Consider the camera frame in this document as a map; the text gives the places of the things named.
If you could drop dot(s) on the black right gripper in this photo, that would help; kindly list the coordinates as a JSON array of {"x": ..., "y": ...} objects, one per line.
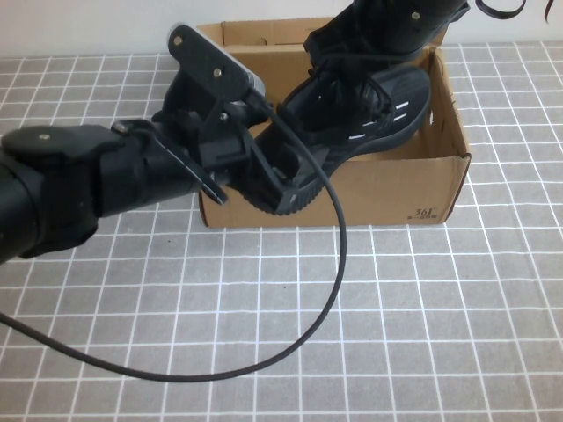
[{"x": 338, "y": 44}]

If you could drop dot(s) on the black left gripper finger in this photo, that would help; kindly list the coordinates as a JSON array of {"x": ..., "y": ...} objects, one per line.
[{"x": 303, "y": 160}]

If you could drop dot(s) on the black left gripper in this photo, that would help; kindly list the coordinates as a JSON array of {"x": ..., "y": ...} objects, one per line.
[{"x": 145, "y": 171}]

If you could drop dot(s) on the black sneaker shoe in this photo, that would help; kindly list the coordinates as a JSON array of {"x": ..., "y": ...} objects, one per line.
[{"x": 396, "y": 118}]

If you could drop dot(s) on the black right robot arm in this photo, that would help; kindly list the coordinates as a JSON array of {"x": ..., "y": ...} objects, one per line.
[{"x": 409, "y": 31}]

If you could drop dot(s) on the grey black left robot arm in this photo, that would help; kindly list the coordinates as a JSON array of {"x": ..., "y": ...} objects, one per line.
[{"x": 44, "y": 189}]

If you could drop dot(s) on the brown cardboard shoe box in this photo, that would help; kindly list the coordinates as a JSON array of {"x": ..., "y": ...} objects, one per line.
[{"x": 387, "y": 193}]

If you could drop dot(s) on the grey white-grid tablecloth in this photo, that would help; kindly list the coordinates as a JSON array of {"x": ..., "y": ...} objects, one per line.
[{"x": 396, "y": 307}]

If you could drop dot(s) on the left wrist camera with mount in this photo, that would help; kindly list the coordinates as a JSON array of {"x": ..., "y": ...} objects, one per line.
[{"x": 206, "y": 61}]

